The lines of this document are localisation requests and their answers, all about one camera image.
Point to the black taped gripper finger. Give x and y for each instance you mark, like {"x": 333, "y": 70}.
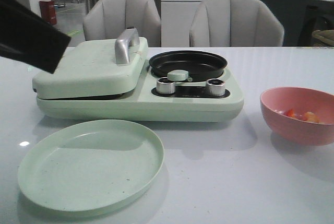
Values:
{"x": 25, "y": 37}

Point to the green sandwich maker lid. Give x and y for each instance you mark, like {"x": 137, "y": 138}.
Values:
{"x": 96, "y": 68}

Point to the red shrimp piece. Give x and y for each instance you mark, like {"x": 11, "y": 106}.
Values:
{"x": 291, "y": 113}

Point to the pink plastic bowl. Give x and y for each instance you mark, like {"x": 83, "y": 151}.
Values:
{"x": 275, "y": 101}

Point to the orange shrimp piece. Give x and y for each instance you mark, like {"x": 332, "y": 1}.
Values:
{"x": 311, "y": 117}

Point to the green breakfast maker base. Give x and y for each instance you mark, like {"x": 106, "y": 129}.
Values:
{"x": 142, "y": 105}

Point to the red bin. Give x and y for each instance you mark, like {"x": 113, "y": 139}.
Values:
{"x": 47, "y": 10}

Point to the left beige upholstered chair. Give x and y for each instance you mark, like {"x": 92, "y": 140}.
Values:
{"x": 109, "y": 18}

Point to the beige upholstered chair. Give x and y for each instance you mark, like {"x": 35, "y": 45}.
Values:
{"x": 235, "y": 23}
{"x": 109, "y": 18}

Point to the light green round plate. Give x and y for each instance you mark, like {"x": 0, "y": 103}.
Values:
{"x": 93, "y": 166}

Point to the left silver control knob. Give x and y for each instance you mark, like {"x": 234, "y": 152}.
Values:
{"x": 164, "y": 86}

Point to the silver control knob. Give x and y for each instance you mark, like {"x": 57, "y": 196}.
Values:
{"x": 215, "y": 87}
{"x": 164, "y": 86}

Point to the white cabinet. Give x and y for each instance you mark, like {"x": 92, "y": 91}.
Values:
{"x": 176, "y": 20}

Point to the black round frying pan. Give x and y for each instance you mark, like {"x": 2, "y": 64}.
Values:
{"x": 200, "y": 65}

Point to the right silver control knob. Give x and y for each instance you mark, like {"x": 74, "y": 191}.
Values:
{"x": 215, "y": 87}

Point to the right beige upholstered chair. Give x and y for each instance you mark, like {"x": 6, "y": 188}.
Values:
{"x": 235, "y": 23}

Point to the beige cushion at right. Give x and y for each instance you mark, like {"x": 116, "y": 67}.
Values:
{"x": 324, "y": 36}

